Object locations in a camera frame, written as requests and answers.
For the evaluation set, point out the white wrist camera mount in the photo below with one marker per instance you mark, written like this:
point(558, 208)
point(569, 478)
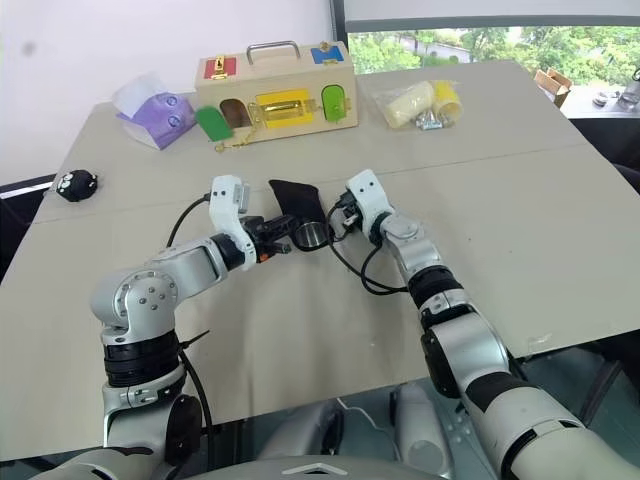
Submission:
point(370, 196)
point(225, 207)

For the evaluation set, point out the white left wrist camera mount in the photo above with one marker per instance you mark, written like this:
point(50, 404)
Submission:
point(225, 207)

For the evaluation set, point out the yellow plastic cylinder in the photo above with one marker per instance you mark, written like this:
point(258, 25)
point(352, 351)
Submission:
point(446, 97)

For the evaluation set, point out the grey rounded robot leg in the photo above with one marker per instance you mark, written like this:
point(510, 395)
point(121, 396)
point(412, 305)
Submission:
point(305, 432)
point(417, 425)

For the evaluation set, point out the black plush toy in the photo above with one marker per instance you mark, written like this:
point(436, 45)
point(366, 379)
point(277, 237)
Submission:
point(76, 186)

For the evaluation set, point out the silver robot torso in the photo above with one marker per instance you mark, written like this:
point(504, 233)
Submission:
point(320, 469)

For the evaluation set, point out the clear plastic bag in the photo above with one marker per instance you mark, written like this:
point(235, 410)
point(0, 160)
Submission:
point(395, 95)

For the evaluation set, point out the cream foam cylinder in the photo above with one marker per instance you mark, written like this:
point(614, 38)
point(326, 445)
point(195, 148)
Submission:
point(407, 104)

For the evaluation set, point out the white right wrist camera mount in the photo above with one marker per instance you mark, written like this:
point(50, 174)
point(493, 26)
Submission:
point(370, 196)

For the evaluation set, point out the metal cup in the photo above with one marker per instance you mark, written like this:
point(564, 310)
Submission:
point(311, 236)

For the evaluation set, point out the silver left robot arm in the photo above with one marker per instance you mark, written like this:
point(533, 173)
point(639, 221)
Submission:
point(150, 295)

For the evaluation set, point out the wooden lock box coloured doors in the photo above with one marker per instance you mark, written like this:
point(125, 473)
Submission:
point(280, 80)

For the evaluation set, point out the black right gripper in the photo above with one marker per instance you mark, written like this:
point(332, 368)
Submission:
point(347, 204)

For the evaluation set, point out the grey roller blind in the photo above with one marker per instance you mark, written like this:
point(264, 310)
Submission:
point(490, 12)

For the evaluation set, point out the purple tissue pack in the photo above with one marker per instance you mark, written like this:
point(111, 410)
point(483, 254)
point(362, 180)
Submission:
point(160, 117)

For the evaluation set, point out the metal bolts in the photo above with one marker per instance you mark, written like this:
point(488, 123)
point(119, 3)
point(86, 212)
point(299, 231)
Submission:
point(428, 121)

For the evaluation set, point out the open cardboard box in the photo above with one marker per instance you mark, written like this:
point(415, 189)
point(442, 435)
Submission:
point(552, 86)

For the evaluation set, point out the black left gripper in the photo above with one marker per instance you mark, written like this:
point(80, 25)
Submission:
point(257, 231)

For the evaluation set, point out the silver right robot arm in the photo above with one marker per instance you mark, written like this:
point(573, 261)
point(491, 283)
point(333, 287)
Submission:
point(465, 350)

